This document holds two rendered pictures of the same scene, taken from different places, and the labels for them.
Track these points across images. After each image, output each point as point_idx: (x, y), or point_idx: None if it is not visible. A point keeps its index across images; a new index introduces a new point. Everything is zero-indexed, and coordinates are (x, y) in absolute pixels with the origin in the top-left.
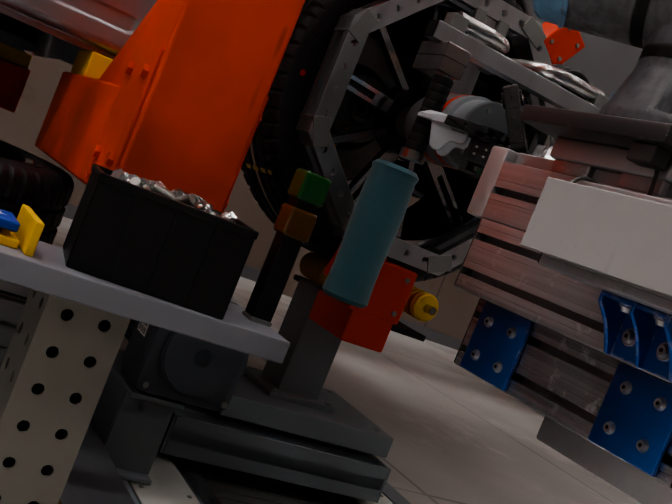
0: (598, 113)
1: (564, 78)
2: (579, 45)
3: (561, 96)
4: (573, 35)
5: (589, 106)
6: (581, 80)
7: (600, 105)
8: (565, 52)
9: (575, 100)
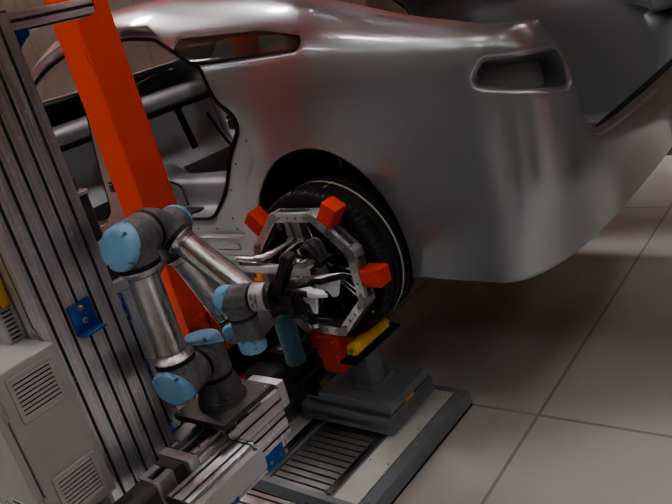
0: (302, 271)
1: None
2: (332, 213)
3: None
4: (326, 210)
5: (296, 269)
6: None
7: (300, 267)
8: (328, 219)
9: None
